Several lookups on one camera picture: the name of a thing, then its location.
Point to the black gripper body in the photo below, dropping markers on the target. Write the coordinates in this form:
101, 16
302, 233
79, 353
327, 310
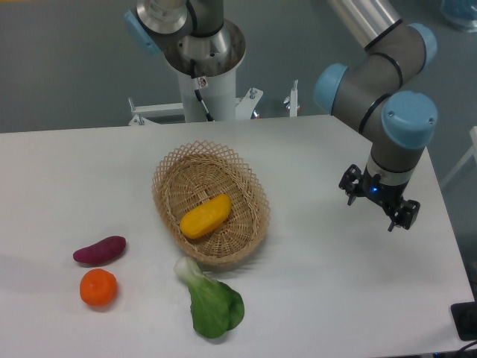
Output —
386, 196

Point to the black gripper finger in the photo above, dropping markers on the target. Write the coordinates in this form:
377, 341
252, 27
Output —
404, 215
351, 183

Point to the yellow mango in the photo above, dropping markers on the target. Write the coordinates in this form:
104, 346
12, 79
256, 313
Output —
206, 217

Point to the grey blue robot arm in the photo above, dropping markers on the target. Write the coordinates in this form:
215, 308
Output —
369, 98

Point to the woven wicker basket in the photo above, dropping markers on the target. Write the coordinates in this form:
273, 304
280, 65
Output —
195, 173

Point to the black device at table edge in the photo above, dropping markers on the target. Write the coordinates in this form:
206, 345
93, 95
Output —
464, 317

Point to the green bok choy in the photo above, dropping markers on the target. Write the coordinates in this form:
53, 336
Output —
215, 307

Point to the blue object top right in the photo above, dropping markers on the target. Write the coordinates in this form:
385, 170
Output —
461, 14

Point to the purple sweet potato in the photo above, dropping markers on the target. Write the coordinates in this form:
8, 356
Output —
101, 252

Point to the orange tangerine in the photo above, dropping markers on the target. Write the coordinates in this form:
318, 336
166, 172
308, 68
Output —
98, 288

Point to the white frame at right edge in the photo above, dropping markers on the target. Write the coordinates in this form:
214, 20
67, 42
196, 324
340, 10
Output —
469, 155

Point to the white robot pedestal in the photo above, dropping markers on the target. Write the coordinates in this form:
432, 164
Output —
206, 73

